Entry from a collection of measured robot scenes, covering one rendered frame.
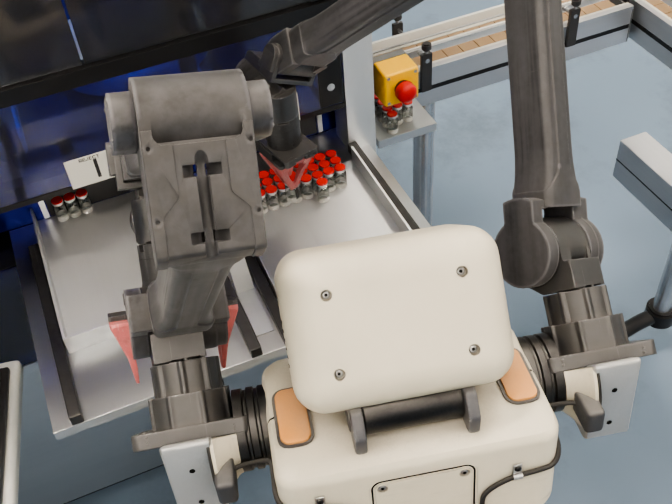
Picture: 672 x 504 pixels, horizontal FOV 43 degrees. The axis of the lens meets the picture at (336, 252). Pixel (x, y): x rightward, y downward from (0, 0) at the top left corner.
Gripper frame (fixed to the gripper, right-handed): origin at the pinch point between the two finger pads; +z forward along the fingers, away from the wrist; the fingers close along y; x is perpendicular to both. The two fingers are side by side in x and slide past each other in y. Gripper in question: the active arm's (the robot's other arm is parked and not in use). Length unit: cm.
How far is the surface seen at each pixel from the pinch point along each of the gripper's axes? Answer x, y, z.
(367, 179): -16.7, 0.0, 9.4
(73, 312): 40.7, 6.9, 10.0
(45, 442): 55, 28, 64
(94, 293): 36.1, 8.5, 10.0
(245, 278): 15.0, -7.0, 8.2
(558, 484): -41, -40, 98
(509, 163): -120, 55, 100
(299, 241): 2.2, -4.3, 10.1
